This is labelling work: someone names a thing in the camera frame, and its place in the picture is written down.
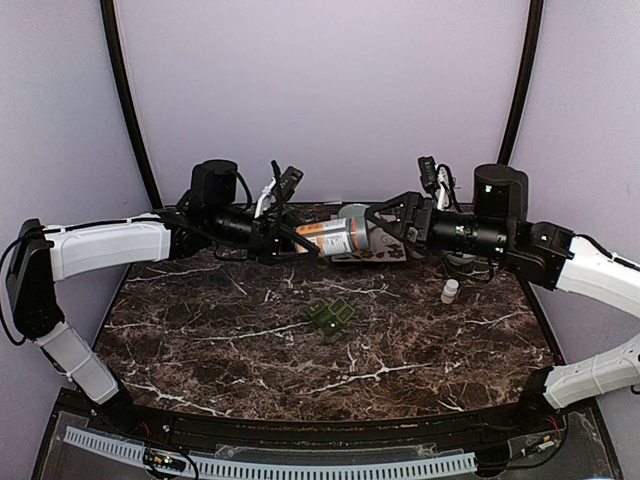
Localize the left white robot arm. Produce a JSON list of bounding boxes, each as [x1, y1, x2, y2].
[[1, 160, 319, 436]]

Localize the black frame post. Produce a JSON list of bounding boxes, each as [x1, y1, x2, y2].
[[99, 0, 163, 209], [496, 0, 544, 165]]

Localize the floral square ceramic plate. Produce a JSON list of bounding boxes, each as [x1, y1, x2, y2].
[[330, 226, 407, 263]]

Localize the white slotted cable duct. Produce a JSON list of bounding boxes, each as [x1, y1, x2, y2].
[[63, 426, 477, 479]]

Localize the left black frame post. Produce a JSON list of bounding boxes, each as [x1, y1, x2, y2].
[[99, 0, 163, 209]]

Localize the black front rail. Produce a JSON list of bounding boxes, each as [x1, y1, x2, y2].
[[49, 387, 601, 451]]

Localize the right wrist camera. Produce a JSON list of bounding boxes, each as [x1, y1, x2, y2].
[[417, 157, 461, 212]]

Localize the celadon bowl on table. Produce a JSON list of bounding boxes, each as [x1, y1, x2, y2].
[[445, 252, 476, 267]]

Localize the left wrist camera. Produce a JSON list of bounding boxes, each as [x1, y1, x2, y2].
[[254, 160, 304, 218]]

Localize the celadon bowl on plate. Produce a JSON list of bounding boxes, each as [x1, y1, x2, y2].
[[338, 203, 369, 218]]

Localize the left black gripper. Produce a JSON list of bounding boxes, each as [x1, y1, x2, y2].
[[209, 205, 326, 266]]

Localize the small white pill bottle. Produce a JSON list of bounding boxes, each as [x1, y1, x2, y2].
[[441, 279, 460, 304]]

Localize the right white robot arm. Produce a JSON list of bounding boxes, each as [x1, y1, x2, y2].
[[365, 164, 639, 434]]

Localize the large grey-capped pill bottle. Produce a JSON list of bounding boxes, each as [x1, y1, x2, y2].
[[295, 216, 369, 257]]

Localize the green weekly pill organizer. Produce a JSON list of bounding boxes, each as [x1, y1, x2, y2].
[[304, 298, 355, 336]]

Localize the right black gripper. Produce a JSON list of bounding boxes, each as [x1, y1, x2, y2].
[[365, 190, 511, 260]]

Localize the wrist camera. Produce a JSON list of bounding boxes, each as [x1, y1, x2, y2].
[[254, 160, 304, 218], [417, 157, 461, 212]]

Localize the right black frame post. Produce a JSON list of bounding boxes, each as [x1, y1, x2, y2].
[[496, 0, 544, 165]]

